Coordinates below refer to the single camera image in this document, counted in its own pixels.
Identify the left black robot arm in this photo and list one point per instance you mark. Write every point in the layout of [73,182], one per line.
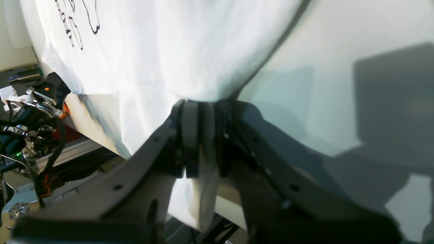
[33,115]

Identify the grey plastic bin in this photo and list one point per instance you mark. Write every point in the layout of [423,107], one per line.
[16,49]

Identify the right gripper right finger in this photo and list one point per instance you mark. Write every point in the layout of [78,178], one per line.
[282,203]

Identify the white printed t-shirt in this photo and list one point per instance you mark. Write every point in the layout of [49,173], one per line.
[152,53]

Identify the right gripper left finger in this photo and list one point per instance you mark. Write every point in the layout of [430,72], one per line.
[130,205]

